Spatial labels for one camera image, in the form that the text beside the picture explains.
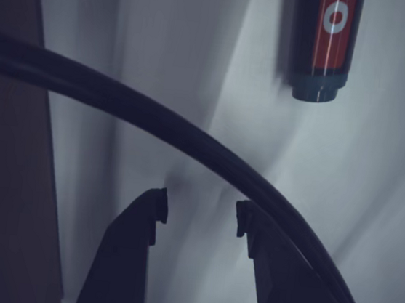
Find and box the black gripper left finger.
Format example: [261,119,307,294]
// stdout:
[75,178,172,303]

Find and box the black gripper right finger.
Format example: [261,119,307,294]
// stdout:
[224,198,377,303]

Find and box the green red edding marker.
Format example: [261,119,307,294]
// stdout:
[286,0,363,108]

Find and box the thick black camera cable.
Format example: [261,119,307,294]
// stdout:
[0,28,405,303]

